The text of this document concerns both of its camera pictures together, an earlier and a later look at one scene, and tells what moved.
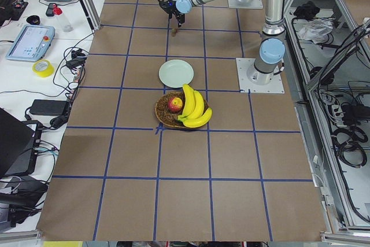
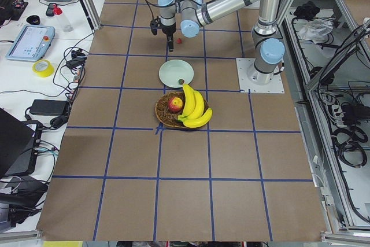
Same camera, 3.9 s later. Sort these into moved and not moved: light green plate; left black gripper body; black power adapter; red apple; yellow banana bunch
Moved: left black gripper body
Not moved: yellow banana bunch; light green plate; black power adapter; red apple
